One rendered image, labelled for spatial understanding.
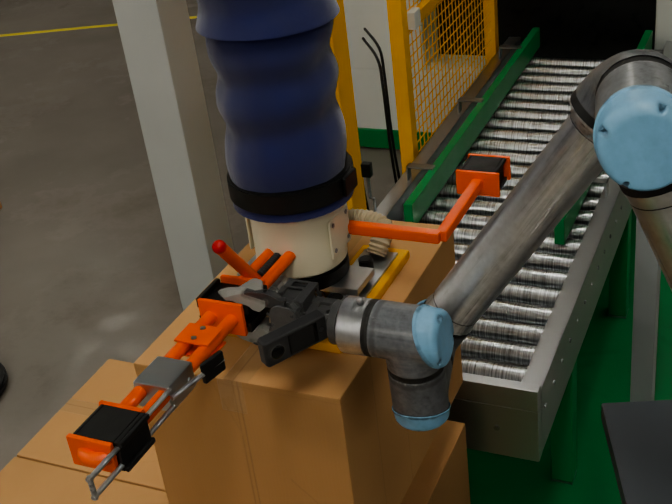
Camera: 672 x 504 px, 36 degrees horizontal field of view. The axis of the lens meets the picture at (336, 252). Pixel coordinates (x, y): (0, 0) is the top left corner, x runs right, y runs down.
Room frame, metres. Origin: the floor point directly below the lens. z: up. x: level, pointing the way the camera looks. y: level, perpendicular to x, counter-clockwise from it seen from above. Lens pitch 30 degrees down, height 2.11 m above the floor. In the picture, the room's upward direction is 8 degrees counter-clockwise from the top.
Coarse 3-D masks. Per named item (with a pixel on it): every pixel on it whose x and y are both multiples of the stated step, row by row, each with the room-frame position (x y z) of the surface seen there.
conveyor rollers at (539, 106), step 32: (544, 64) 4.02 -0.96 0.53; (576, 64) 3.96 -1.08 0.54; (512, 96) 3.72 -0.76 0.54; (544, 96) 3.67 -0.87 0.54; (512, 128) 3.45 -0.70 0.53; (544, 128) 3.39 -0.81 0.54; (512, 160) 3.17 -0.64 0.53; (448, 192) 3.00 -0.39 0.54; (480, 224) 2.76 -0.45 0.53; (576, 224) 2.66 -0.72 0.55; (544, 256) 2.51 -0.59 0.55; (512, 288) 2.37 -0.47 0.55; (544, 288) 2.34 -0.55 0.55; (480, 320) 2.23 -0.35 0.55; (512, 320) 2.27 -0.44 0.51; (544, 320) 2.22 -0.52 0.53; (480, 352) 2.12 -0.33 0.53; (512, 352) 2.09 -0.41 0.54
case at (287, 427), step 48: (432, 288) 1.72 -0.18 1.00; (240, 384) 1.40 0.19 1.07; (288, 384) 1.38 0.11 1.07; (336, 384) 1.36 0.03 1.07; (384, 384) 1.47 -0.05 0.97; (192, 432) 1.45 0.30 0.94; (240, 432) 1.41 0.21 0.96; (288, 432) 1.36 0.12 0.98; (336, 432) 1.32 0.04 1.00; (384, 432) 1.45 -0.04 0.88; (432, 432) 1.65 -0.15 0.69; (192, 480) 1.46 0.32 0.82; (240, 480) 1.41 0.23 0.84; (288, 480) 1.37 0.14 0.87; (336, 480) 1.33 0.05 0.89; (384, 480) 1.43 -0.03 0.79
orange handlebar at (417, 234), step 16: (464, 192) 1.72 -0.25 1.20; (464, 208) 1.66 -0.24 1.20; (352, 224) 1.65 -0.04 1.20; (368, 224) 1.64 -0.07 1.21; (384, 224) 1.63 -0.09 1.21; (448, 224) 1.60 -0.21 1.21; (416, 240) 1.59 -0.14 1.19; (432, 240) 1.58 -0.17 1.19; (288, 256) 1.56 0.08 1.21; (272, 272) 1.51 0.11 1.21; (208, 320) 1.39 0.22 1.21; (224, 320) 1.38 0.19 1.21; (192, 336) 1.33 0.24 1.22; (208, 336) 1.33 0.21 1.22; (224, 336) 1.35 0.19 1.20; (176, 352) 1.31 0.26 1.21; (192, 352) 1.33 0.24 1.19; (208, 352) 1.31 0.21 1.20; (128, 400) 1.20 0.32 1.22; (80, 448) 1.10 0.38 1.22; (96, 464) 1.07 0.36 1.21
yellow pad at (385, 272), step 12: (360, 252) 1.76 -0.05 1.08; (396, 252) 1.73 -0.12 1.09; (408, 252) 1.74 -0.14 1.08; (360, 264) 1.67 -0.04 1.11; (372, 264) 1.67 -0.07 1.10; (384, 264) 1.69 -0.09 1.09; (396, 264) 1.69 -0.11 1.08; (384, 276) 1.65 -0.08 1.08; (372, 288) 1.61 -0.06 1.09; (384, 288) 1.62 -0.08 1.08; (312, 348) 1.47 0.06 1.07; (324, 348) 1.46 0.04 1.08; (336, 348) 1.45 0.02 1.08
